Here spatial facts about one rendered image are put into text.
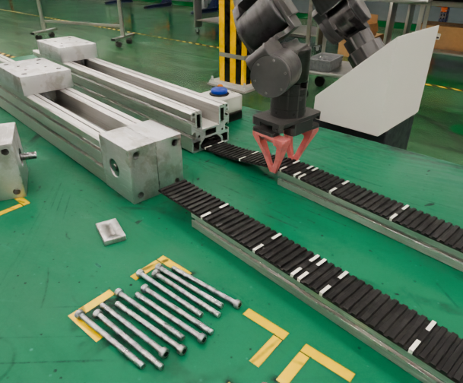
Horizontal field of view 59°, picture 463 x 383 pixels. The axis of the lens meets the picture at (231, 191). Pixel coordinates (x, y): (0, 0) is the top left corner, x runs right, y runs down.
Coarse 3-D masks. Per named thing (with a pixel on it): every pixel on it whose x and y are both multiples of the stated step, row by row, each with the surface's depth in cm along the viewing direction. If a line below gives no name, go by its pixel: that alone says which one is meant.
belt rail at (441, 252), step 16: (288, 176) 69; (304, 192) 67; (320, 192) 65; (336, 208) 64; (352, 208) 61; (368, 224) 60; (384, 224) 59; (400, 240) 57; (416, 240) 56; (432, 240) 53; (432, 256) 54; (448, 256) 53
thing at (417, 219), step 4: (416, 212) 58; (420, 212) 58; (412, 216) 57; (416, 216) 57; (420, 216) 57; (424, 216) 57; (428, 216) 57; (408, 220) 56; (412, 220) 56; (416, 220) 56; (420, 220) 56; (424, 220) 56; (404, 224) 55; (408, 224) 55; (412, 224) 55; (416, 224) 55; (420, 224) 55; (408, 228) 55; (412, 228) 54; (416, 228) 55
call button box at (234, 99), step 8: (208, 96) 96; (216, 96) 95; (224, 96) 96; (232, 96) 96; (240, 96) 97; (232, 104) 96; (240, 104) 98; (232, 112) 98; (240, 112) 99; (232, 120) 98
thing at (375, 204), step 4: (380, 196) 61; (384, 196) 62; (372, 200) 61; (376, 200) 60; (380, 200) 61; (384, 200) 60; (388, 200) 61; (368, 204) 59; (372, 204) 60; (376, 204) 59; (380, 204) 59; (384, 204) 60; (364, 208) 59; (368, 208) 59; (372, 208) 58; (376, 208) 59; (372, 212) 58
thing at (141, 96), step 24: (72, 72) 114; (96, 72) 105; (120, 72) 107; (96, 96) 106; (120, 96) 96; (144, 96) 88; (168, 96) 94; (192, 96) 88; (144, 120) 92; (168, 120) 85; (192, 120) 80; (216, 120) 85; (192, 144) 81
